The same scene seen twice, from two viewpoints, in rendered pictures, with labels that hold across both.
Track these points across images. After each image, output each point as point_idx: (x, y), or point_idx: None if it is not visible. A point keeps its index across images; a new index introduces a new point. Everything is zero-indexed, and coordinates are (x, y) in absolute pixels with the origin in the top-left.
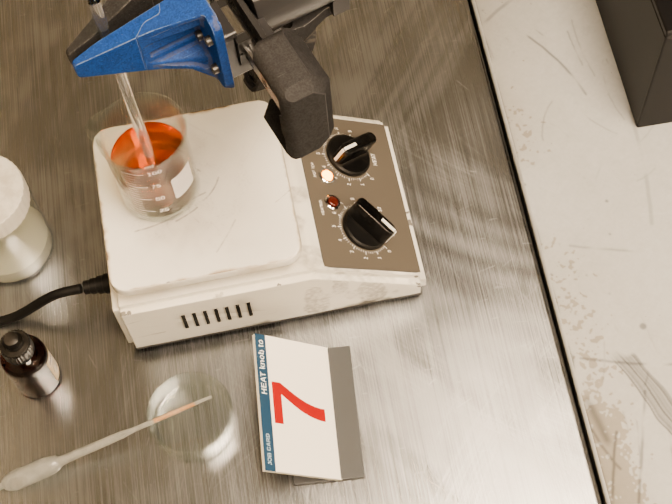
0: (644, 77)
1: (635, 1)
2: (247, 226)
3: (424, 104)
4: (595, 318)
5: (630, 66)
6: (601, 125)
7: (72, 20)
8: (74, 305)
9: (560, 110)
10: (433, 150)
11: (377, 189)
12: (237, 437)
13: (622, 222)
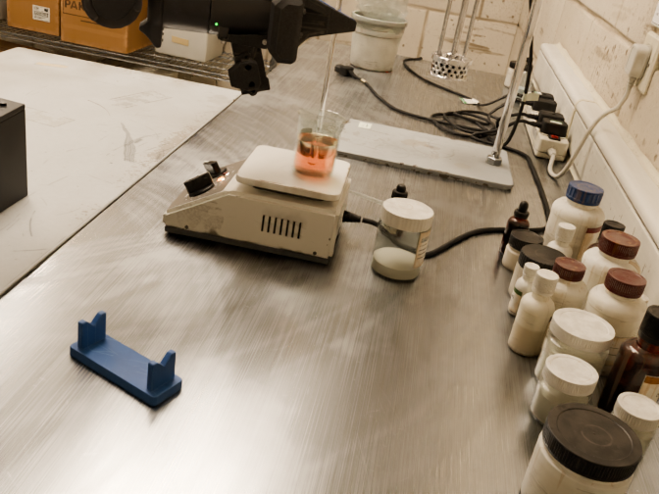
0: (22, 160)
1: (0, 146)
2: (278, 155)
3: (126, 236)
4: (127, 170)
5: (11, 182)
6: (43, 201)
7: (321, 345)
8: (366, 244)
9: (56, 211)
10: (140, 222)
11: None
12: None
13: (79, 180)
